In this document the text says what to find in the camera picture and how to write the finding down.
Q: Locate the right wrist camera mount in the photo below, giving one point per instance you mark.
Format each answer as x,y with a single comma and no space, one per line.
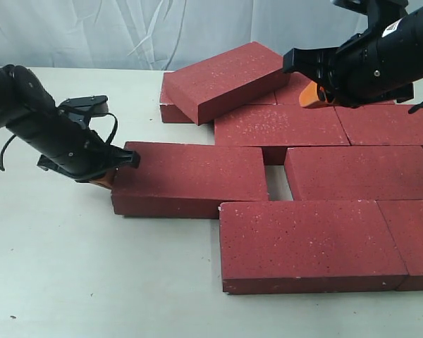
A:
380,13

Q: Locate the red brick hidden row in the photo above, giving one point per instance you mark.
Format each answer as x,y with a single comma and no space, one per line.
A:
172,114

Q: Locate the red brick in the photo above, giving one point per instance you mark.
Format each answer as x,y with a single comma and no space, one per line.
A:
210,88
379,173
291,247
276,128
187,180
382,125
291,92
405,223

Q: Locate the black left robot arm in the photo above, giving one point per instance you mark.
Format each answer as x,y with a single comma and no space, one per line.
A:
9,106

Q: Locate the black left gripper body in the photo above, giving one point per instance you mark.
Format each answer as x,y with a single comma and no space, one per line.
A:
66,148

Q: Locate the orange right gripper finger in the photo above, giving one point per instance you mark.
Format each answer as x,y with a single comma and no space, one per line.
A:
315,96

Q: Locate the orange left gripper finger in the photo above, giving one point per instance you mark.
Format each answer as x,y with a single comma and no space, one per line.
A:
106,180

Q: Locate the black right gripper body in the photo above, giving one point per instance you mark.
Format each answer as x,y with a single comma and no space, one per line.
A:
371,67

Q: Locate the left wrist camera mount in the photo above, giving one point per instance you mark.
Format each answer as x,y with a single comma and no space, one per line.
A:
82,109

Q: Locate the white fabric backdrop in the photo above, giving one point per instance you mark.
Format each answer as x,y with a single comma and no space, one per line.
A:
162,35

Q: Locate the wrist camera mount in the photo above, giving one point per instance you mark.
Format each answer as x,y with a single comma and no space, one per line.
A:
380,13
82,109

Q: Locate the red brick top back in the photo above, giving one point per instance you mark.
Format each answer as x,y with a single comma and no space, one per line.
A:
210,88

